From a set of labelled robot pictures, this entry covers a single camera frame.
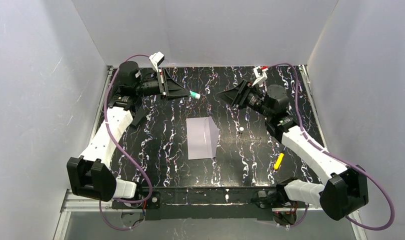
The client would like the green white glue stick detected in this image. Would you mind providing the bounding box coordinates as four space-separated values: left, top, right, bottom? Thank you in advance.
189 91 201 100

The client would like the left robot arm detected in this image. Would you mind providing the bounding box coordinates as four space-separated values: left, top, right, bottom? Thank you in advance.
66 61 201 202

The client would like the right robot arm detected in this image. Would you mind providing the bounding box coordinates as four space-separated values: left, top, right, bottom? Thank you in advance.
217 80 369 221

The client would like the black rectangular pad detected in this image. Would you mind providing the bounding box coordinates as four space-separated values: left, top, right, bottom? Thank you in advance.
131 107 149 128

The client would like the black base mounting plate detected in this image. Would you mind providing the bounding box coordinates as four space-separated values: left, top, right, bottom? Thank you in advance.
103 180 311 226

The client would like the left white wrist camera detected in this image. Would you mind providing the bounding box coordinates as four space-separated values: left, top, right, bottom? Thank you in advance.
149 51 165 73

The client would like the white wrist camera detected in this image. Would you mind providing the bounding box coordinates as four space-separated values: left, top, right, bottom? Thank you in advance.
251 65 269 87
149 51 165 73

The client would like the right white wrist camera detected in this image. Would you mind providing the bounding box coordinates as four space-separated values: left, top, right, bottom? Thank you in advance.
251 65 269 87

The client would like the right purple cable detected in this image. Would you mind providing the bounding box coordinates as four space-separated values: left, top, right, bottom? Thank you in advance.
262 62 396 232

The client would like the purple cable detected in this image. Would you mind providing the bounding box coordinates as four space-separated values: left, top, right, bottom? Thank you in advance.
262 62 396 232
99 54 154 232

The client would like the yellow handled screwdriver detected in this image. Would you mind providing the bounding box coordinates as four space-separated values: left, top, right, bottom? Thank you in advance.
273 146 287 171

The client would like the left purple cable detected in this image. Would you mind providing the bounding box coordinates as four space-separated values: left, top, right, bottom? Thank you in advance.
99 54 154 232

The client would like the aluminium frame rail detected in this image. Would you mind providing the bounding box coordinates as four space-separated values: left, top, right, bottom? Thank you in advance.
53 65 369 240

